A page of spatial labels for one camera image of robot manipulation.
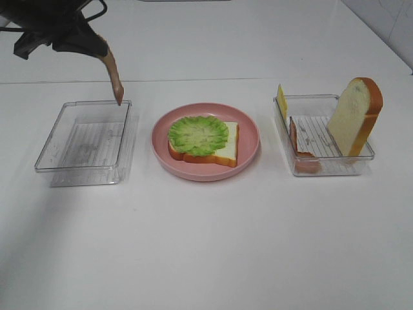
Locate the yellow cheese slice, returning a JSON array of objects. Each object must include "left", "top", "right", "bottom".
[{"left": 276, "top": 84, "right": 288, "bottom": 122}]

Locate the clear plastic tray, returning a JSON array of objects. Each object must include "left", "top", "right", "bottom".
[
  {"left": 34, "top": 100, "right": 137, "bottom": 187},
  {"left": 273, "top": 94, "right": 375, "bottom": 176}
]

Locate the green lettuce leaf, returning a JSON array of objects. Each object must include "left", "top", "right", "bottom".
[{"left": 168, "top": 116, "right": 229, "bottom": 156}]

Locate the pink round plate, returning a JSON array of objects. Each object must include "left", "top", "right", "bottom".
[{"left": 152, "top": 103, "right": 260, "bottom": 181}]

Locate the tray bacon strip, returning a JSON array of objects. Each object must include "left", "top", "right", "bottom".
[
  {"left": 289, "top": 117, "right": 321, "bottom": 174},
  {"left": 97, "top": 45, "right": 124, "bottom": 106}
]

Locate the tray bread slice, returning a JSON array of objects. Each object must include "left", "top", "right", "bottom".
[
  {"left": 168, "top": 121, "right": 239, "bottom": 167},
  {"left": 327, "top": 77, "right": 383, "bottom": 157}
]

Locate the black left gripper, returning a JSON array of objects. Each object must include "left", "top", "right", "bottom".
[{"left": 1, "top": 0, "right": 108, "bottom": 59}]

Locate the clear left plastic tray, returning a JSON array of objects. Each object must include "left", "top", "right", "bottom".
[{"left": 34, "top": 100, "right": 137, "bottom": 187}]

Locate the clear right plastic tray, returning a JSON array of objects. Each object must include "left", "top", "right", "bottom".
[{"left": 273, "top": 94, "right": 375, "bottom": 176}]

